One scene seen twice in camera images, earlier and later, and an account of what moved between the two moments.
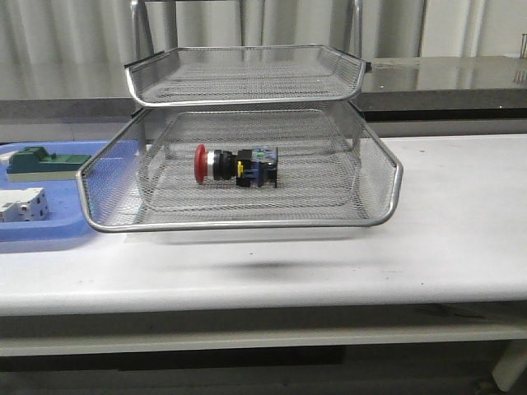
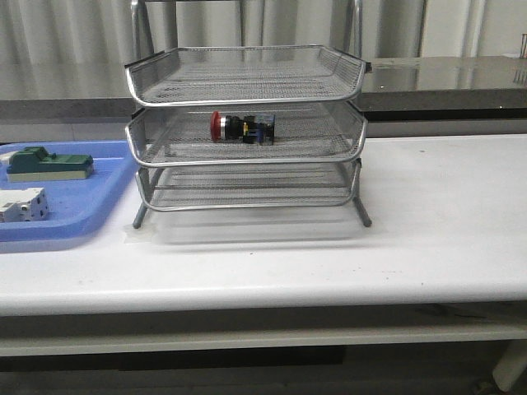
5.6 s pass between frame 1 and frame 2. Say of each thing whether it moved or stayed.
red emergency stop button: moved
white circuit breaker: stayed
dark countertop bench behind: stayed
